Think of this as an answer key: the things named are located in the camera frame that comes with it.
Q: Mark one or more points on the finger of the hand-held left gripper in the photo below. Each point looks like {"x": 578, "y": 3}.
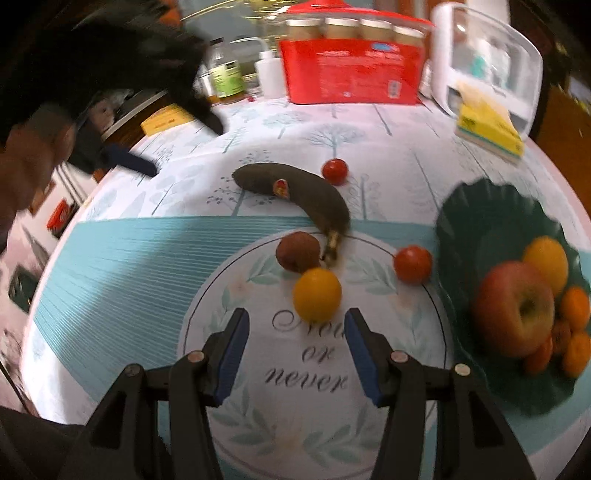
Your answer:
{"x": 203, "y": 110}
{"x": 131, "y": 160}

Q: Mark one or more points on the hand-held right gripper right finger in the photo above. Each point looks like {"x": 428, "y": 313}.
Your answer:
{"x": 362, "y": 357}

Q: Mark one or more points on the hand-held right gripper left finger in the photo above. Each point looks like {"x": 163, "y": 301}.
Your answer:
{"x": 233, "y": 353}

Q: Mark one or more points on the small yellow kumquat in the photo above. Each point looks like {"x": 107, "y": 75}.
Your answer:
{"x": 317, "y": 294}

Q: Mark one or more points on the dark green scalloped plate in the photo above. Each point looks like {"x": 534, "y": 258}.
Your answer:
{"x": 485, "y": 258}

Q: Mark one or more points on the red apple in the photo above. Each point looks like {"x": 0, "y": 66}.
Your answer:
{"x": 515, "y": 309}

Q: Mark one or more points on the cherry tomato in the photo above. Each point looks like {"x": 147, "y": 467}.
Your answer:
{"x": 539, "y": 361}
{"x": 334, "y": 170}
{"x": 412, "y": 264}

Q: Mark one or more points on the large yellow orange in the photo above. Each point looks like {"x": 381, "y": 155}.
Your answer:
{"x": 547, "y": 263}

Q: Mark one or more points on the orange mandarin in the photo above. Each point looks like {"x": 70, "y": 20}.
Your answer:
{"x": 577, "y": 354}
{"x": 575, "y": 307}

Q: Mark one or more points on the person's left forearm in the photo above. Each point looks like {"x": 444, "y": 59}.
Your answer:
{"x": 27, "y": 161}

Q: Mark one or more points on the flat yellow box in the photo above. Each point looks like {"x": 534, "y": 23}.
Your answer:
{"x": 168, "y": 118}

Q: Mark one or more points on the green label bottle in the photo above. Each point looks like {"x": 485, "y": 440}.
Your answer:
{"x": 225, "y": 74}

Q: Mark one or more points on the white squeeze bottle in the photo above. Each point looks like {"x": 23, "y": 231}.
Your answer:
{"x": 270, "y": 74}

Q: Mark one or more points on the red plastic container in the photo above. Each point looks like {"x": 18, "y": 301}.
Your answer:
{"x": 60, "y": 214}

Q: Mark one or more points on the tree print tablecloth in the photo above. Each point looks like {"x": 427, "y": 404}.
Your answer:
{"x": 161, "y": 258}

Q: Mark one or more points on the overripe dark banana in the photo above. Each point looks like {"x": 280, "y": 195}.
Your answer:
{"x": 295, "y": 189}

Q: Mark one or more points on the beige lidded jar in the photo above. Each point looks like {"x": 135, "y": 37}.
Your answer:
{"x": 376, "y": 30}
{"x": 408, "y": 36}
{"x": 341, "y": 27}
{"x": 302, "y": 27}

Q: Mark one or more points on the red paper cup package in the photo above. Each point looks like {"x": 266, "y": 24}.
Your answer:
{"x": 353, "y": 69}

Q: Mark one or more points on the person's dark clothing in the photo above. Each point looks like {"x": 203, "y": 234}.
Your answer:
{"x": 27, "y": 445}

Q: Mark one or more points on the yellow tissue pack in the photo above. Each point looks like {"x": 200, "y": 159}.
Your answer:
{"x": 489, "y": 131}

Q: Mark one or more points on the white clear-door storage box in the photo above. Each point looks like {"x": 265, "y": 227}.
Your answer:
{"x": 489, "y": 55}

